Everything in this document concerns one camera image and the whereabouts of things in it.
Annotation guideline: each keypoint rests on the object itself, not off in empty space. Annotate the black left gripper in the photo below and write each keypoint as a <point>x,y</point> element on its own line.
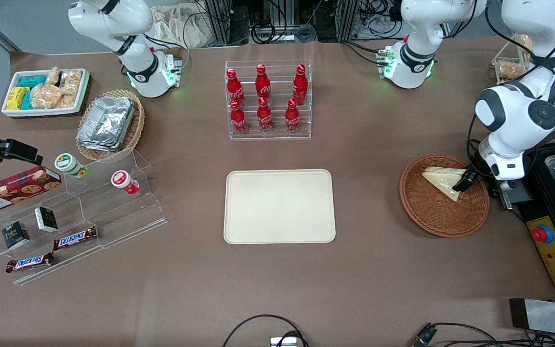
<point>476,169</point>

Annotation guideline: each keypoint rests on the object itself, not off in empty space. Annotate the triangle sandwich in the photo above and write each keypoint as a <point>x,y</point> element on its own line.
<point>439,180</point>

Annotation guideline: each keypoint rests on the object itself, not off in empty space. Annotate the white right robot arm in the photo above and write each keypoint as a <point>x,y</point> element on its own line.
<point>147,72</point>

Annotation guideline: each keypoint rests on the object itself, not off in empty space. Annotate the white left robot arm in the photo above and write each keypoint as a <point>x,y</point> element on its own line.
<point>513,120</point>

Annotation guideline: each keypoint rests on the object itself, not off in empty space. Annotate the white rectangular snack tray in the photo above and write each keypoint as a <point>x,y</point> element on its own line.
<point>41,112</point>

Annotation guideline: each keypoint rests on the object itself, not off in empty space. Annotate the round brown wicker basket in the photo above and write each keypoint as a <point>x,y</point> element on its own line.
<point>427,212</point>

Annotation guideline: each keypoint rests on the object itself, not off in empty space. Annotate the aluminium foil tray stack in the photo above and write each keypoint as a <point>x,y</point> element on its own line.
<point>106,123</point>

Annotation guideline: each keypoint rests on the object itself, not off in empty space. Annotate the oval light wicker basket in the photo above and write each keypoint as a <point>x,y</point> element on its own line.
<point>138,125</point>

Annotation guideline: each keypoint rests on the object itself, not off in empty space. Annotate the beige plastic tray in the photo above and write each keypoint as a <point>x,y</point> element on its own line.
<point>277,207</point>

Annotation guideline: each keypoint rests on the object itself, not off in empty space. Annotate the red tartan cookie box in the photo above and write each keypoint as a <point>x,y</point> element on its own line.
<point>12,190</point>

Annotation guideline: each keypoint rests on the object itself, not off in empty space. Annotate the teal snack packet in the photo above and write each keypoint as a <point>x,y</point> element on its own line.
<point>26,100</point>
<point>33,81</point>

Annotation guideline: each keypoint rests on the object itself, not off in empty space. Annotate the yellow snack packet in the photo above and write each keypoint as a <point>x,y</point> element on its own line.
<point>16,98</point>

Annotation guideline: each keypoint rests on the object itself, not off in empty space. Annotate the green lid cup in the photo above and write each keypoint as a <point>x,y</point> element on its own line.
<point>68,164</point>

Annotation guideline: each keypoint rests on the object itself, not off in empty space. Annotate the clear bag of crackers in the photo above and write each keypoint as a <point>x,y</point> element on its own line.
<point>525,42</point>
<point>69,100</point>
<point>53,76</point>
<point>46,96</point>
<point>509,71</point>
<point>71,82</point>

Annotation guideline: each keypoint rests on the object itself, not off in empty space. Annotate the small black white carton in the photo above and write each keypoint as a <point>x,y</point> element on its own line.
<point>46,219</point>

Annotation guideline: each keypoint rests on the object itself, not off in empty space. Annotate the brown chocolate bar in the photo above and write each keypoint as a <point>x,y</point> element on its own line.
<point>29,262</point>
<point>75,238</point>

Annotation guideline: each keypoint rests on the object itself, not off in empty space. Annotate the red lid cup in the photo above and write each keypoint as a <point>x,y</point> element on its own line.
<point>122,180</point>

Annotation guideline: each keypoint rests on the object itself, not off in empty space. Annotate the black sealing machine yellow panel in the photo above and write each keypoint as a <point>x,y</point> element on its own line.
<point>549,262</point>

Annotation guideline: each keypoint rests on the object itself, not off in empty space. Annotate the clear acrylic stepped stand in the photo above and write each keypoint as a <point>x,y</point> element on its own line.
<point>128,212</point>

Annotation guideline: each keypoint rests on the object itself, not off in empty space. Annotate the red cola bottle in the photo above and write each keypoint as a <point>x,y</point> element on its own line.
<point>300,86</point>
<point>235,89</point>
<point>292,119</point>
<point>239,120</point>
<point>263,84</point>
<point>264,118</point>

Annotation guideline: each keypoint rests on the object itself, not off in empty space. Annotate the clear acrylic bottle rack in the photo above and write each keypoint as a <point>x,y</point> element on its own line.
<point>277,136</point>

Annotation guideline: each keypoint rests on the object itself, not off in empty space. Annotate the beige cloth bag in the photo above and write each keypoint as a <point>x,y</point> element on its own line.
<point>181,26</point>

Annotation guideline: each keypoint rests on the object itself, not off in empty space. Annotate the small silver device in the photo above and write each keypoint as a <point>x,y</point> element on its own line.
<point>283,342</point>

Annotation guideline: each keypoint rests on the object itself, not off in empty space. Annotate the aluminium frame post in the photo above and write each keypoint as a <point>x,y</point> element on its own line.
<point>347,19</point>
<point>219,24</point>

